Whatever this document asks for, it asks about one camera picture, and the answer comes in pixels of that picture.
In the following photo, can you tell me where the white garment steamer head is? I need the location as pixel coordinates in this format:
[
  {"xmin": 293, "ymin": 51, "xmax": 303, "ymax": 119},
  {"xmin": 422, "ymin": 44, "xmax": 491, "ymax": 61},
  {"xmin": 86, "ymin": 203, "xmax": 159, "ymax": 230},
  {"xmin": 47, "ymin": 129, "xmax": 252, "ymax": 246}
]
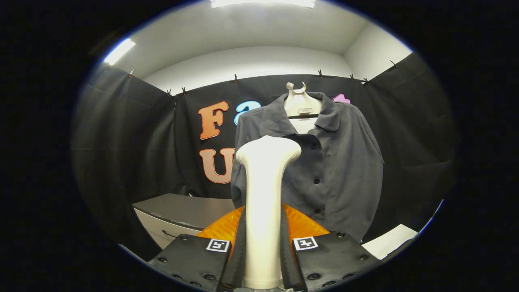
[{"xmin": 235, "ymin": 135, "xmax": 302, "ymax": 290}]

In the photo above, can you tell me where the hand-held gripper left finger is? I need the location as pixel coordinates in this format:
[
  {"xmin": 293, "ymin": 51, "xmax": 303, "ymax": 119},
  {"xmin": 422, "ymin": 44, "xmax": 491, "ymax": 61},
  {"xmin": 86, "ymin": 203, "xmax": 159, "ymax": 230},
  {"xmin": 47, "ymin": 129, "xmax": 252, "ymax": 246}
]
[{"xmin": 148, "ymin": 205, "xmax": 247, "ymax": 292}]

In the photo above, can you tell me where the rectangular ceiling light panel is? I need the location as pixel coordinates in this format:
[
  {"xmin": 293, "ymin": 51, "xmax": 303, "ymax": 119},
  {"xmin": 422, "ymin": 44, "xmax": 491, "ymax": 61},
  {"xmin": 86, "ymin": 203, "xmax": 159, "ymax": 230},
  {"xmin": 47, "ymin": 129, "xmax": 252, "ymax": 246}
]
[{"xmin": 210, "ymin": 0, "xmax": 316, "ymax": 9}]

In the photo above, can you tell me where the black backdrop cloth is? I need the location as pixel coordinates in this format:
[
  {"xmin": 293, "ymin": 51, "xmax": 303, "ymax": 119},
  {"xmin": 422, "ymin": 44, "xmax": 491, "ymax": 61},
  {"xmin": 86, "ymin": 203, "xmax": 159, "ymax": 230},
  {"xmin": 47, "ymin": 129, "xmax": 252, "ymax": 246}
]
[{"xmin": 72, "ymin": 52, "xmax": 461, "ymax": 260}]

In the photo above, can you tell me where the grey button-up shirt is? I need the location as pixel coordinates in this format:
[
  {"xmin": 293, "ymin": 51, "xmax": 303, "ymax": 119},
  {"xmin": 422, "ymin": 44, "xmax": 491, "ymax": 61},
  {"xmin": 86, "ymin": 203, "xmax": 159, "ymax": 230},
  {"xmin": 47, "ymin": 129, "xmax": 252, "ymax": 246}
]
[{"xmin": 230, "ymin": 91, "xmax": 385, "ymax": 243}]

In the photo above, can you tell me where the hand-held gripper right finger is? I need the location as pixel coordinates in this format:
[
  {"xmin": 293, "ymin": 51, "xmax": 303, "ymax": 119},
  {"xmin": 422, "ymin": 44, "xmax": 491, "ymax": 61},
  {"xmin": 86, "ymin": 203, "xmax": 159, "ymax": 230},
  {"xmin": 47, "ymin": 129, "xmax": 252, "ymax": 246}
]
[{"xmin": 281, "ymin": 203, "xmax": 382, "ymax": 292}]

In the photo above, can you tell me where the cream clothes hanger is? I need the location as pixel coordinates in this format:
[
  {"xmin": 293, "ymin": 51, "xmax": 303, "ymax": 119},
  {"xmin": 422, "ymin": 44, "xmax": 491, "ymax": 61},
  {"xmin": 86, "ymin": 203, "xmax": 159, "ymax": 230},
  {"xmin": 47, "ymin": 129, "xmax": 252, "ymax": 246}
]
[{"xmin": 283, "ymin": 82, "xmax": 323, "ymax": 120}]

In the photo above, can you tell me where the narrow ceiling light strip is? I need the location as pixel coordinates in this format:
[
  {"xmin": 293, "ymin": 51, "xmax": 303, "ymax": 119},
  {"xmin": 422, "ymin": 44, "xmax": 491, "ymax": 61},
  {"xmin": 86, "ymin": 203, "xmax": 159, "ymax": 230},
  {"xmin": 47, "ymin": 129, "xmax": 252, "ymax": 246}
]
[{"xmin": 104, "ymin": 38, "xmax": 137, "ymax": 66}]

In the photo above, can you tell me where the white table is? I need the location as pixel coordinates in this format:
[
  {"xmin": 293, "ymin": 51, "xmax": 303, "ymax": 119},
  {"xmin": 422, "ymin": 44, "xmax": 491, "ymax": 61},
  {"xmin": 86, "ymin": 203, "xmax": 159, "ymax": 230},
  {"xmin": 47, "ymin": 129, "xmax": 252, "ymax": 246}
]
[{"xmin": 361, "ymin": 224, "xmax": 418, "ymax": 260}]

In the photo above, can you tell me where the grey drawer cabinet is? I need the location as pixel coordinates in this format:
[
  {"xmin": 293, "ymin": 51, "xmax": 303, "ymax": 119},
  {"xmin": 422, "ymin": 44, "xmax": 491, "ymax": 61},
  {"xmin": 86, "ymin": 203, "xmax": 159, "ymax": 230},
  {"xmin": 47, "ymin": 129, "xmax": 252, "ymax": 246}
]
[{"xmin": 132, "ymin": 193, "xmax": 237, "ymax": 250}]

